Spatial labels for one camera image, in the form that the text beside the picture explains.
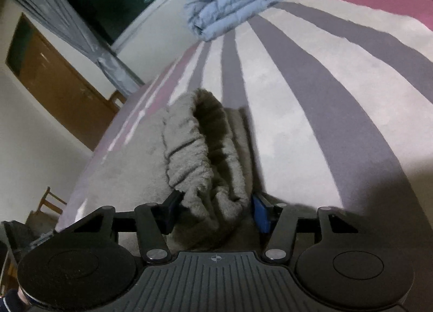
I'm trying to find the dark object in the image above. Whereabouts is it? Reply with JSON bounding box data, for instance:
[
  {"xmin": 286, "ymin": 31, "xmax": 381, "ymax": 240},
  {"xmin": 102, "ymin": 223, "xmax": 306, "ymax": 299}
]
[{"xmin": 3, "ymin": 220, "xmax": 53, "ymax": 257}]

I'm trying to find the wooden chair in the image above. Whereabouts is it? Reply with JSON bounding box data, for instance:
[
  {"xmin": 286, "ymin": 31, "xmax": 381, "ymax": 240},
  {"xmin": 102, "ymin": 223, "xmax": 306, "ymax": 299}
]
[
  {"xmin": 25, "ymin": 186, "xmax": 68, "ymax": 229},
  {"xmin": 108, "ymin": 90, "xmax": 128, "ymax": 110}
]

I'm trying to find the brown wooden door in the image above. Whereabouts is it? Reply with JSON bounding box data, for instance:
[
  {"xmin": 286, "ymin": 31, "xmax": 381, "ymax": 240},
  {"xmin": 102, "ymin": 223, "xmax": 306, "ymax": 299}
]
[{"xmin": 5, "ymin": 12, "xmax": 117, "ymax": 152}]

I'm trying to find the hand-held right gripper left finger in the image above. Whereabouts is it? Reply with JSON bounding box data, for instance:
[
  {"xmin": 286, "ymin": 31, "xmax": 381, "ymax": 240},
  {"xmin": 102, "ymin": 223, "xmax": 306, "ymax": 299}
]
[{"xmin": 72, "ymin": 190, "xmax": 185, "ymax": 264}]

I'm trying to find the grey curtain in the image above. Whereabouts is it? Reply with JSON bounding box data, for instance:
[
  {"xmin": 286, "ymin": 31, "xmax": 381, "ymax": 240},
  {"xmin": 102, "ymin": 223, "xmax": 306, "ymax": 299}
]
[{"xmin": 3, "ymin": 0, "xmax": 144, "ymax": 96}]

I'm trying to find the striped bed sheet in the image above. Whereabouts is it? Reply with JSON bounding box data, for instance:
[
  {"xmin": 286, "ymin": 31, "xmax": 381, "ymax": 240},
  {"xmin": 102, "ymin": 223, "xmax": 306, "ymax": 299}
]
[{"xmin": 54, "ymin": 0, "xmax": 433, "ymax": 301}]

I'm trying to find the window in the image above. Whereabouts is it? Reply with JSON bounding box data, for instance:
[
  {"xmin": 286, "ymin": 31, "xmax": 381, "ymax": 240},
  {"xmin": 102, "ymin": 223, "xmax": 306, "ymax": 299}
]
[{"xmin": 44, "ymin": 0, "xmax": 210, "ymax": 48}]

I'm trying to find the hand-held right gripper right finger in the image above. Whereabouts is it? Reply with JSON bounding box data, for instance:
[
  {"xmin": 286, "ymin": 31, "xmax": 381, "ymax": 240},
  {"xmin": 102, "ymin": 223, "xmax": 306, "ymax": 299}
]
[{"xmin": 251, "ymin": 192, "xmax": 360, "ymax": 262}]

